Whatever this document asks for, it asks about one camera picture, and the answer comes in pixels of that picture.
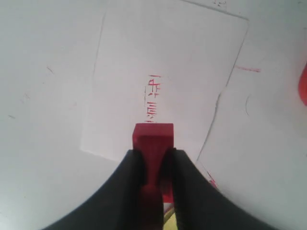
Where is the white paper sheet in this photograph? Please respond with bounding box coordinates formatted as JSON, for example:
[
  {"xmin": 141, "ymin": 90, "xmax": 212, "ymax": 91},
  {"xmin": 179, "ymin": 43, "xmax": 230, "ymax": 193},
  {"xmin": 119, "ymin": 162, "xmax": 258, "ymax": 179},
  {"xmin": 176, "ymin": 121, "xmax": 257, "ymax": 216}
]
[{"xmin": 81, "ymin": 0, "xmax": 248, "ymax": 161}]

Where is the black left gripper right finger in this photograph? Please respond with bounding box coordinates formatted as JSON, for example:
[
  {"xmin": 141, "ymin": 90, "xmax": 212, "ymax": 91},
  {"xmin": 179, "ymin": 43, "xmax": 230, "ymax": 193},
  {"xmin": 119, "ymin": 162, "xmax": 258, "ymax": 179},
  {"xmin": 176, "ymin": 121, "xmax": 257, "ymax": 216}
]
[{"xmin": 167, "ymin": 149, "xmax": 273, "ymax": 230}]

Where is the red stamp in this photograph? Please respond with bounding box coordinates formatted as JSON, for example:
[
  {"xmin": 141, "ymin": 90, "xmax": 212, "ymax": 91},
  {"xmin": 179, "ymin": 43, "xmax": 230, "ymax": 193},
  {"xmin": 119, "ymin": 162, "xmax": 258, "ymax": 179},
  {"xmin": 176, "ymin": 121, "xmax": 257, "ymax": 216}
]
[{"xmin": 132, "ymin": 123, "xmax": 174, "ymax": 230}]

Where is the red ink pad tin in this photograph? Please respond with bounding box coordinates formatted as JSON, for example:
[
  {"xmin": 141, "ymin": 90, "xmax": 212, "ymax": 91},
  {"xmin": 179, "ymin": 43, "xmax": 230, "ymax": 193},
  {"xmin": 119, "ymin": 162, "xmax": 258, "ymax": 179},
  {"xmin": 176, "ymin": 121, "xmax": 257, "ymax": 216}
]
[{"xmin": 298, "ymin": 64, "xmax": 307, "ymax": 106}]

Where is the gold tin lid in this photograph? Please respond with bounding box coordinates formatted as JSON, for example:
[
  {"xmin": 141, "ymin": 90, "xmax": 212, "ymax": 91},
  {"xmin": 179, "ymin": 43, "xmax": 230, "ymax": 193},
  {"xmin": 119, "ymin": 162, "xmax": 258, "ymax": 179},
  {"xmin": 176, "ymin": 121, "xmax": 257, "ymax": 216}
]
[{"xmin": 163, "ymin": 203, "xmax": 178, "ymax": 230}]

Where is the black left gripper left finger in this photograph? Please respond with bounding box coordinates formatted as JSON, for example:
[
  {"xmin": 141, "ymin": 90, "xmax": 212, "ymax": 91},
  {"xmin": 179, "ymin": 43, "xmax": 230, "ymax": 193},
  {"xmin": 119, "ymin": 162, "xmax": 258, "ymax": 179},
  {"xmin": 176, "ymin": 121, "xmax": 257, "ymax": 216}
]
[{"xmin": 46, "ymin": 150, "xmax": 144, "ymax": 230}]

